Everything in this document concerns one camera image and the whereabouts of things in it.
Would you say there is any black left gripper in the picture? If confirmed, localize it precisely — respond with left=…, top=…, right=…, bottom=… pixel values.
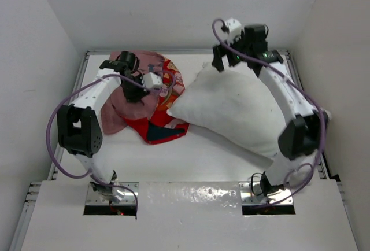
left=121, top=73, right=150, bottom=102

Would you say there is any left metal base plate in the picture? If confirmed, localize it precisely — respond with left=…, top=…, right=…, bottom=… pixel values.
left=85, top=182, right=139, bottom=205

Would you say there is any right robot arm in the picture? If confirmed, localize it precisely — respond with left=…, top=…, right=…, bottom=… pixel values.
left=212, top=19, right=330, bottom=196

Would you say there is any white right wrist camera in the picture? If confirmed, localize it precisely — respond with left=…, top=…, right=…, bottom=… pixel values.
left=225, top=18, right=243, bottom=41

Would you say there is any aluminium table frame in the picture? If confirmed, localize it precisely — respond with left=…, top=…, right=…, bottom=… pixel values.
left=8, top=49, right=359, bottom=251

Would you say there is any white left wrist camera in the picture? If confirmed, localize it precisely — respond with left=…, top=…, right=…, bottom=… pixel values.
left=142, top=72, right=163, bottom=90

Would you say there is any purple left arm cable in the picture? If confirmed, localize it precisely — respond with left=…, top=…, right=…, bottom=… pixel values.
left=46, top=71, right=177, bottom=205

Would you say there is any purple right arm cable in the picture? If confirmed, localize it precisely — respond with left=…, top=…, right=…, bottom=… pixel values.
left=212, top=18, right=328, bottom=205

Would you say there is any red and pink pillowcase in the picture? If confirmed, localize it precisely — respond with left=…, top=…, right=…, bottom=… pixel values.
left=101, top=50, right=189, bottom=145

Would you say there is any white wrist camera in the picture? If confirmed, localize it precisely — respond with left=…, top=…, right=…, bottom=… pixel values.
left=142, top=72, right=163, bottom=90
left=225, top=18, right=243, bottom=41

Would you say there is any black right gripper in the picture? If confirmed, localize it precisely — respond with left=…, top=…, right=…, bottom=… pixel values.
left=213, top=29, right=251, bottom=71

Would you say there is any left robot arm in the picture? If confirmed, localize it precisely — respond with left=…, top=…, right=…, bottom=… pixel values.
left=57, top=51, right=149, bottom=202

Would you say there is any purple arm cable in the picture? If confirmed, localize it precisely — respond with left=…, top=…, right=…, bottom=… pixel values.
left=212, top=18, right=328, bottom=205
left=46, top=71, right=177, bottom=205

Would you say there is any metal base plate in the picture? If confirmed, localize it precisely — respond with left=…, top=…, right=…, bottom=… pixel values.
left=239, top=182, right=294, bottom=206
left=85, top=182, right=139, bottom=205

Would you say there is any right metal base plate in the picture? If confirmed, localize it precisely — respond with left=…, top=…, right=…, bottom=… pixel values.
left=239, top=182, right=294, bottom=206

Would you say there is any white front cover board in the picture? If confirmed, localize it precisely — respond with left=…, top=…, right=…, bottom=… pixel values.
left=22, top=180, right=357, bottom=250

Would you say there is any white pillow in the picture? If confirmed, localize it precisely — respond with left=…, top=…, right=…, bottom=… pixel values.
left=167, top=62, right=286, bottom=168

